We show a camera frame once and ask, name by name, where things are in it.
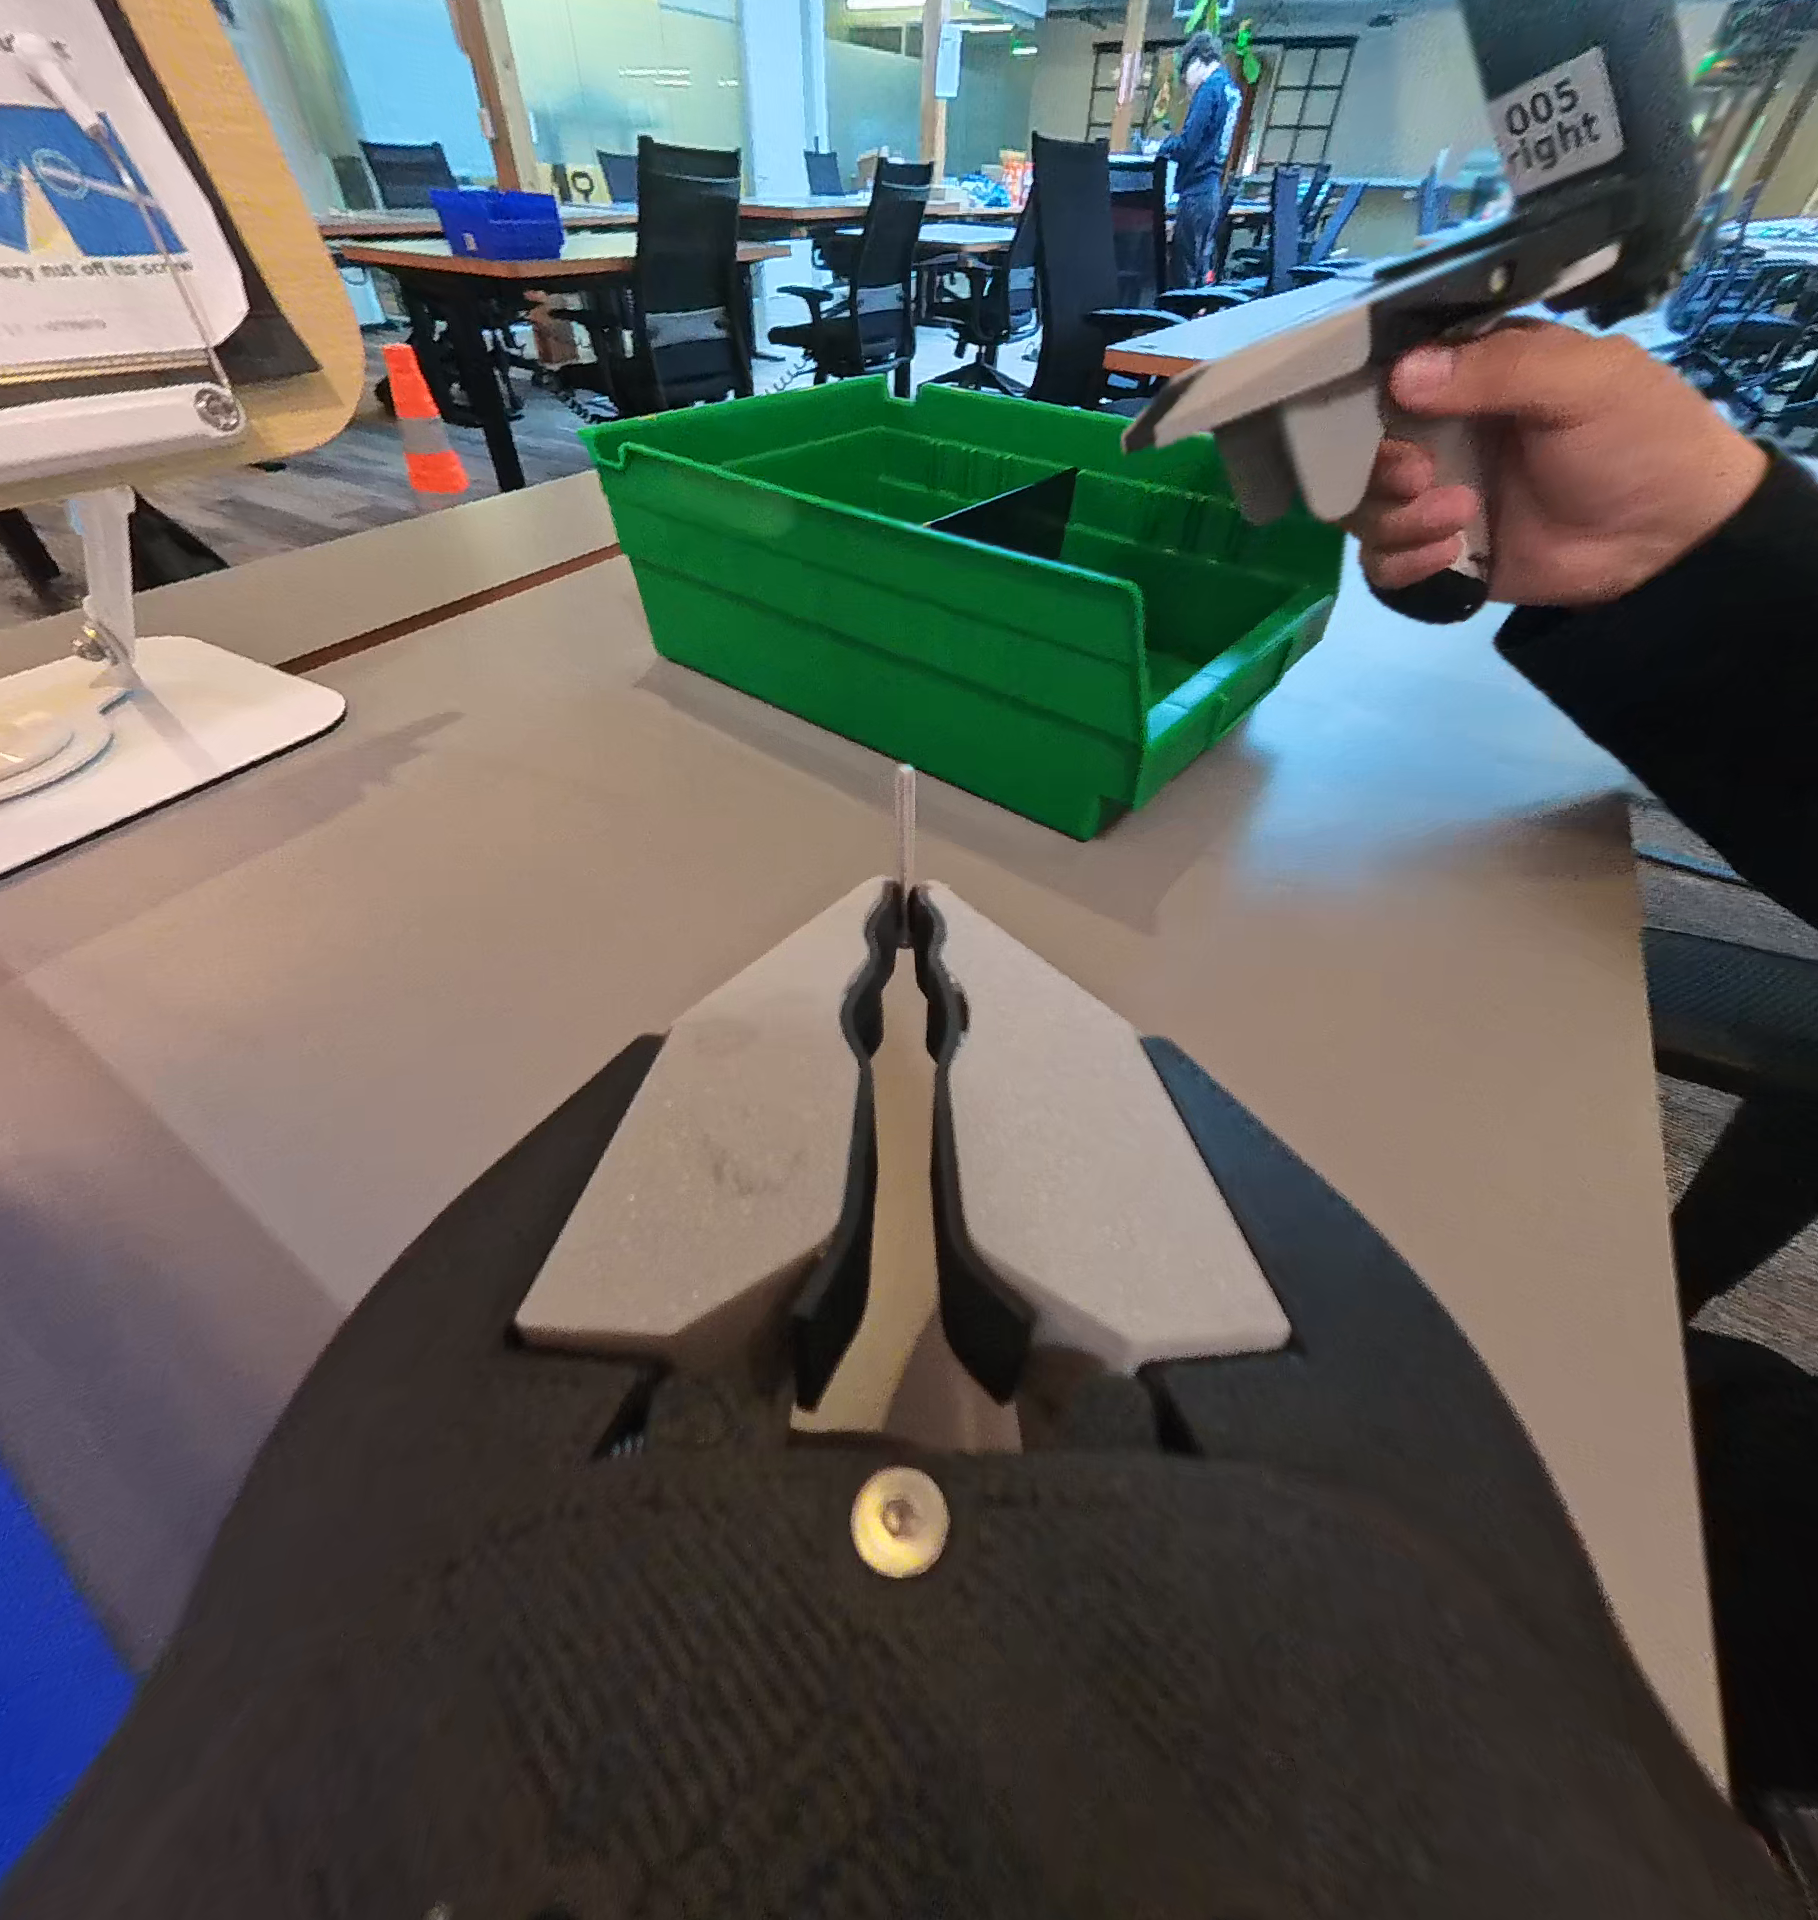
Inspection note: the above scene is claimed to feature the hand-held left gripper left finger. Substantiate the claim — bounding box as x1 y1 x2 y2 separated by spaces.
516 872 907 1414

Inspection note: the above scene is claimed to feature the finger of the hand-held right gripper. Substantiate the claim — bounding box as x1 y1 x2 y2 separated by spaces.
1223 410 1309 526
1122 276 1398 526

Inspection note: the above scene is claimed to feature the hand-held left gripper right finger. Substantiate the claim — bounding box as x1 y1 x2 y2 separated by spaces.
907 879 1292 1404

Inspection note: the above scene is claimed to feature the green plastic bin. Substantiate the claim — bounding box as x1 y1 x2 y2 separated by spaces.
577 377 1345 839

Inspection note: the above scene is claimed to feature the large blue plastic bin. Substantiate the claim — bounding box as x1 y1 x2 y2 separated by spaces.
0 1373 137 1920

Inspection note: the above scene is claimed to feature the person's right forearm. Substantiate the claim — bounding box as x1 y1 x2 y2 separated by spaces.
1494 443 1818 962

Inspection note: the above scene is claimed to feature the grey desk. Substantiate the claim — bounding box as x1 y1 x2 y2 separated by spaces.
0 473 1728 1920

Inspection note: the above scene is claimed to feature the person's right hand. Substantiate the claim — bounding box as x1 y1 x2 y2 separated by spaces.
1356 320 1774 611

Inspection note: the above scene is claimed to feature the wood-edged office table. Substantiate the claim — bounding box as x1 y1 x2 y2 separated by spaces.
1102 276 1377 385

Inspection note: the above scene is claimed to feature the black office chair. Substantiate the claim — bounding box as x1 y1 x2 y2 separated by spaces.
931 133 1120 408
608 133 754 413
360 140 461 208
769 158 934 385

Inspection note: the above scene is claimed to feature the black bin divider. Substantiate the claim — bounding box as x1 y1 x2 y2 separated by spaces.
925 466 1077 561

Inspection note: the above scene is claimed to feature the white and wooden document stand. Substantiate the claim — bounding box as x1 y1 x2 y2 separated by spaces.
0 0 366 904

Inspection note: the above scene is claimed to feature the person's office chair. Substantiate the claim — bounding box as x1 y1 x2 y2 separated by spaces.
1635 839 1818 1353

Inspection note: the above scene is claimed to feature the wood-topped office table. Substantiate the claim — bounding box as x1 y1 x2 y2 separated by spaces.
332 234 792 497

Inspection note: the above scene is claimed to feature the orange traffic cone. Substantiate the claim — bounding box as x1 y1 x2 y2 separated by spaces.
379 344 472 497

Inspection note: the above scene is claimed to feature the person's lap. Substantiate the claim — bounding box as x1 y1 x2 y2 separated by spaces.
1688 1335 1818 1819

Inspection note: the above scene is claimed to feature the small blue bin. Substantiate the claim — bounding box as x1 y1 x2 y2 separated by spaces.
428 190 565 259

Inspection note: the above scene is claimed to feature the black backing board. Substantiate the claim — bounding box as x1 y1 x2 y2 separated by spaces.
106 0 326 413

